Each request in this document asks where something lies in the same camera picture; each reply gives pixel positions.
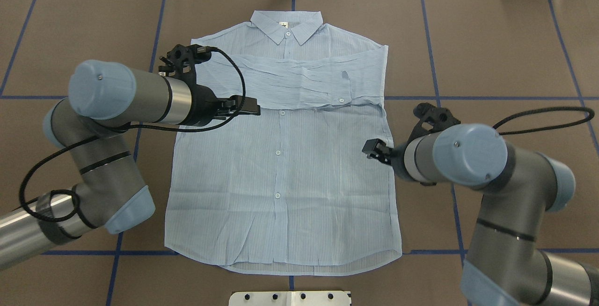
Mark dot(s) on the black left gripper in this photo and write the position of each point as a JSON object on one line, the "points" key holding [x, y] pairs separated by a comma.
{"points": [[202, 105]]}

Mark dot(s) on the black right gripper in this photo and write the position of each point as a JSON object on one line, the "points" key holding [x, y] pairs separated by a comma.
{"points": [[398, 157]]}

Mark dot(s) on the light blue button shirt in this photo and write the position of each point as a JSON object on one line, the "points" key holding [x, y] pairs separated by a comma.
{"points": [[290, 192]]}

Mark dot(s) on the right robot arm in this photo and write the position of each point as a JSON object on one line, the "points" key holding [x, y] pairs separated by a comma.
{"points": [[503, 266]]}

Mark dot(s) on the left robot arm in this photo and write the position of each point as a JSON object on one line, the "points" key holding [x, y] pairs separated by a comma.
{"points": [[106, 99]]}

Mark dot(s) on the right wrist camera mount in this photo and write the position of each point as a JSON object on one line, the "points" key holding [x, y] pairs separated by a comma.
{"points": [[432, 119]]}

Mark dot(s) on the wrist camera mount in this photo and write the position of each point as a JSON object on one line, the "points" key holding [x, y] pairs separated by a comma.
{"points": [[432, 119], [180, 63]]}

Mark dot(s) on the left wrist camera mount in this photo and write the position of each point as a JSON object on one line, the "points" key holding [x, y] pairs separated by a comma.
{"points": [[180, 63]]}

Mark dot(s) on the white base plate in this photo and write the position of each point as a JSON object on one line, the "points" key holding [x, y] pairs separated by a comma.
{"points": [[291, 298]]}

